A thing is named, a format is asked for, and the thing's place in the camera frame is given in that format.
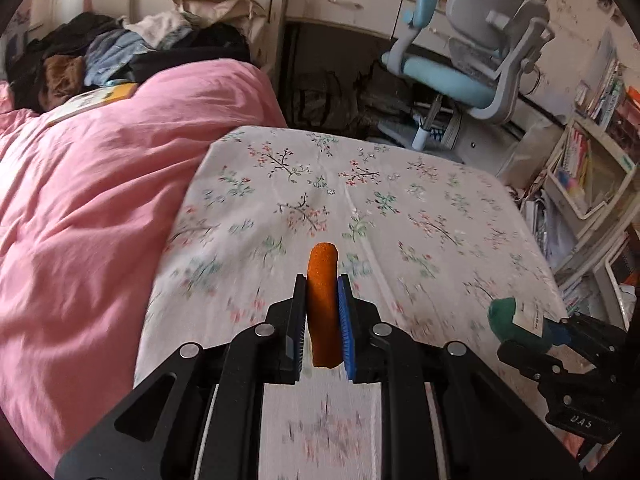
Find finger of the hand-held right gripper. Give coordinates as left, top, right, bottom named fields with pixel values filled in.
left=496, top=339, right=569, bottom=392
left=542, top=314, right=627, bottom=352

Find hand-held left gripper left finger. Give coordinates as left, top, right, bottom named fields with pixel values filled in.
left=55, top=274, right=308, bottom=480

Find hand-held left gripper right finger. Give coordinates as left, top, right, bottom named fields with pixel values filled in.
left=337, top=273, right=583, bottom=480

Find long orange peel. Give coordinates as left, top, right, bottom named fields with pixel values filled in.
left=306, top=242, right=346, bottom=370

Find green wrapper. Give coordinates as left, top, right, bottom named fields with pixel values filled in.
left=488, top=297, right=547, bottom=352

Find person's right hand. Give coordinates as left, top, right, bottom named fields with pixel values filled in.
left=560, top=430, right=623, bottom=478

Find floral tablecloth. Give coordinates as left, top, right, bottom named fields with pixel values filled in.
left=135, top=126, right=571, bottom=480

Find pile of papers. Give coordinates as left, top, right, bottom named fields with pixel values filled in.
left=520, top=187, right=562, bottom=261

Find white bookshelf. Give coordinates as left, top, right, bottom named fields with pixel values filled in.
left=542, top=110, right=640, bottom=331

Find white plastic bag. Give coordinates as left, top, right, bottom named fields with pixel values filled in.
left=495, top=120, right=566, bottom=188

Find dark bags under desk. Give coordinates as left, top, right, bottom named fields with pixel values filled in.
left=292, top=67, right=416, bottom=136

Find pink duvet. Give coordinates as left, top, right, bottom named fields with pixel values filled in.
left=0, top=57, right=288, bottom=476

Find leaning row of books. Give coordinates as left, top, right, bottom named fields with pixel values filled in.
left=575, top=30, right=626, bottom=121

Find blue and grey desk chair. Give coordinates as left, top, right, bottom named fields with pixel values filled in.
left=381, top=0, right=556, bottom=153

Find black folded garment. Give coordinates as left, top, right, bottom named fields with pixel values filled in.
left=127, top=25, right=251, bottom=83

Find yellow and white book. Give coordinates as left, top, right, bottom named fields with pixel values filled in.
left=45, top=82, right=138, bottom=126

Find white desk with drawer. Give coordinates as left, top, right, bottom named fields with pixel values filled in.
left=285, top=0, right=451, bottom=46

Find blue denim garment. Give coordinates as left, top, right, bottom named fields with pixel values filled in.
left=84, top=30, right=151, bottom=86

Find white garment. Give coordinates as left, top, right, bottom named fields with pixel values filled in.
left=122, top=10, right=193, bottom=48

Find brown garment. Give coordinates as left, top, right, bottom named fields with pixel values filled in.
left=42, top=55, right=86, bottom=111

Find black clothing pile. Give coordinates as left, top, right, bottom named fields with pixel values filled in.
left=10, top=12, right=121, bottom=111

